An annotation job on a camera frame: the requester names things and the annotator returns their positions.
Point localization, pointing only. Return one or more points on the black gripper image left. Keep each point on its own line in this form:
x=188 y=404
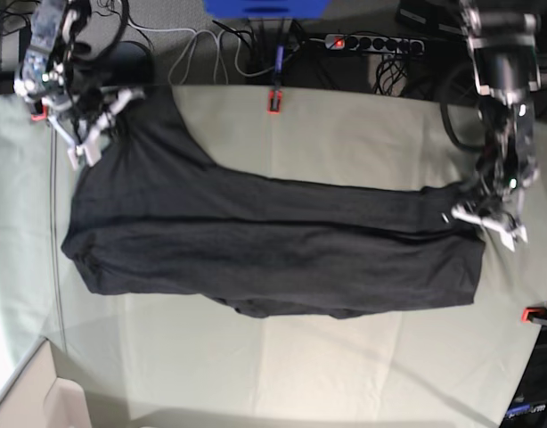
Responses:
x=86 y=108

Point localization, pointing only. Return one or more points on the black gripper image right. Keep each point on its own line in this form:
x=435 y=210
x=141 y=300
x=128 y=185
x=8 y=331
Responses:
x=486 y=199

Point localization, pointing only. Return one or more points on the dark grey t-shirt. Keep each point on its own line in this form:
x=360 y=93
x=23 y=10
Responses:
x=158 y=215

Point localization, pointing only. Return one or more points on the left red black clamp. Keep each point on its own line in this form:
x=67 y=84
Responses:
x=38 y=111

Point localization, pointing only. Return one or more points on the red black clamp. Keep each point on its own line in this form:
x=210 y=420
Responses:
x=535 y=315
x=38 y=111
x=275 y=94

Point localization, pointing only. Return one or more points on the black round stool seat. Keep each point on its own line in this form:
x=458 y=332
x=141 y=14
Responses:
x=130 y=64

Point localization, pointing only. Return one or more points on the right red black clamp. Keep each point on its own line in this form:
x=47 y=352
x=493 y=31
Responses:
x=535 y=315

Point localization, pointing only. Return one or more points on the blue box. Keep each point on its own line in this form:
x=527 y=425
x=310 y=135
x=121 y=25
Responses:
x=270 y=9

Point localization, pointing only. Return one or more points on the middle red black clamp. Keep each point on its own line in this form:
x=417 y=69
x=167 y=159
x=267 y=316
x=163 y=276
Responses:
x=275 y=94

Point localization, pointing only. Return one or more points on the black power strip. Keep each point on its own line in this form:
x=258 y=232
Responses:
x=366 y=44

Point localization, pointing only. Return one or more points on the light green table cloth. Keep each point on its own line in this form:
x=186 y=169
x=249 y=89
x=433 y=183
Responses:
x=185 y=361

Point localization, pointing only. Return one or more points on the beige plastic bin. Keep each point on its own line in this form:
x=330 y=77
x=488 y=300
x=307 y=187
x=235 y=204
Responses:
x=35 y=396

